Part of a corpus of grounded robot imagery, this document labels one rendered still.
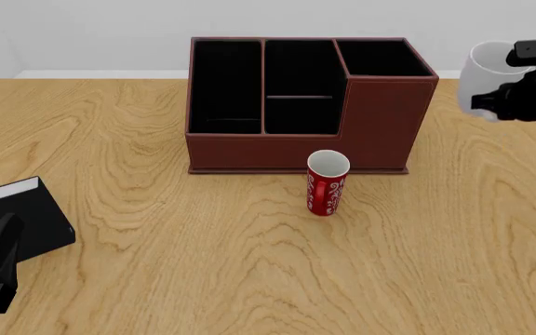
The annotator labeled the red-brown desk caddy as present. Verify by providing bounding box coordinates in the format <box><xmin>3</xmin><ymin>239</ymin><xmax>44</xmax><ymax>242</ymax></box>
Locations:
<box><xmin>184</xmin><ymin>36</ymin><xmax>439</xmax><ymax>176</ymax></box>

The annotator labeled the red mug with white pattern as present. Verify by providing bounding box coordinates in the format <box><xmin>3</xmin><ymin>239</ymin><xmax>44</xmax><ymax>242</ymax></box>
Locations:
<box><xmin>304</xmin><ymin>149</ymin><xmax>352</xmax><ymax>218</ymax></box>

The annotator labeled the black book with white pages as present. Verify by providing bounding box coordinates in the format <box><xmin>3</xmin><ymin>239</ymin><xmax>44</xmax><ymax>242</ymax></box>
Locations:
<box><xmin>0</xmin><ymin>176</ymin><xmax>77</xmax><ymax>263</ymax></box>

